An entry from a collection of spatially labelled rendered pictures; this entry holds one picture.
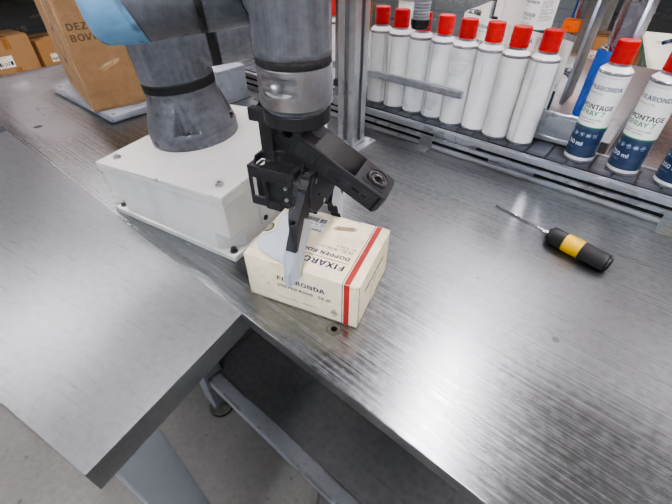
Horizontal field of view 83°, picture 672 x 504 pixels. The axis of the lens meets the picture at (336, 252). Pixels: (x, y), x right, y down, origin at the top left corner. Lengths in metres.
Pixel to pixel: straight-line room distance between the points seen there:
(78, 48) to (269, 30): 0.85
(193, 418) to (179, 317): 0.91
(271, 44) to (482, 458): 0.44
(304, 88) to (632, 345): 0.50
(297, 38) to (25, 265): 0.55
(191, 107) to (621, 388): 0.69
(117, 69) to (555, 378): 1.15
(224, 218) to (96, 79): 0.72
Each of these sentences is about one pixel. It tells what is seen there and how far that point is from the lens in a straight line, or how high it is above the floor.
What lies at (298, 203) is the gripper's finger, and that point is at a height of 0.99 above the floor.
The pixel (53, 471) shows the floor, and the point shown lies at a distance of 1.55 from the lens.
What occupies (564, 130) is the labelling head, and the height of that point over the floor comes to 0.91.
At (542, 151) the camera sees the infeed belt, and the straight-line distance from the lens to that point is 0.89.
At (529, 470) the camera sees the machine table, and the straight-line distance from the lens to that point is 0.46.
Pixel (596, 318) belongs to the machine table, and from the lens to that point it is 0.62.
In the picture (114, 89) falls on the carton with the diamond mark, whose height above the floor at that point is 0.90.
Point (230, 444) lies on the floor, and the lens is 1.37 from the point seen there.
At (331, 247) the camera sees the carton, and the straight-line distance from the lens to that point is 0.50.
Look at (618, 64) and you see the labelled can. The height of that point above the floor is 1.05.
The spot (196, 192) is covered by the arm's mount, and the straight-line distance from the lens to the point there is 0.57.
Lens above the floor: 1.23
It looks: 41 degrees down
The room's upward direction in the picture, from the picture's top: straight up
